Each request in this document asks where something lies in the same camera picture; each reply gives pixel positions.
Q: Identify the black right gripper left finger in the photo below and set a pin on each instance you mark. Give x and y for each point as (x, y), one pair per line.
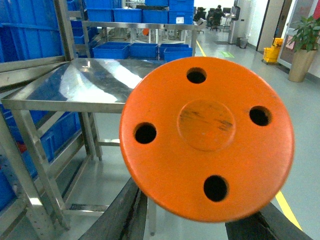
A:
(124, 219)

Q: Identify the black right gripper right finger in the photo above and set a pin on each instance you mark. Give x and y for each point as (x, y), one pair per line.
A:
(267, 224)

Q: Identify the orange cylinder cap 4680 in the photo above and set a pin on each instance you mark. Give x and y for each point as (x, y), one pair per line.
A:
(207, 139)

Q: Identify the stainless steel shelf rack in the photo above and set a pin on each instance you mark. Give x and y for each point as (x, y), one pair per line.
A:
(36, 38)

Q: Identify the stainless steel table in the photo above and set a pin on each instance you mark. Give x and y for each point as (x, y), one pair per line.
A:
(90, 164)

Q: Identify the yellow mop bucket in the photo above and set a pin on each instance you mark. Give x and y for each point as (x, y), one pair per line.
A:
(271, 54)

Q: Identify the grey trash bin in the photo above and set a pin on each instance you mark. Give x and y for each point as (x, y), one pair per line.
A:
(243, 42)

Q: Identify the potted plant gold pot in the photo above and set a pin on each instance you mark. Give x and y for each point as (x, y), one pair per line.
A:
(306, 44)

